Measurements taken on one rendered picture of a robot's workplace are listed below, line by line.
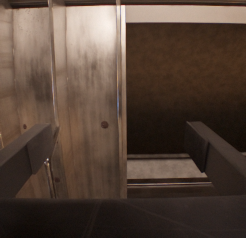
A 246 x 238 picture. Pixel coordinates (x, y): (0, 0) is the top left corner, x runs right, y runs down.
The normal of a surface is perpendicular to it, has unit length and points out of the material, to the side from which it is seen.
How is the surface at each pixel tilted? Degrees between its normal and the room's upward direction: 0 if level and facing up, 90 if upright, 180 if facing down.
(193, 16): 0
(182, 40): 30
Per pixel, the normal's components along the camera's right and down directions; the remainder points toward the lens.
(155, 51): 0.00, 0.65
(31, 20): 0.00, 0.01
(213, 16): 0.00, 0.29
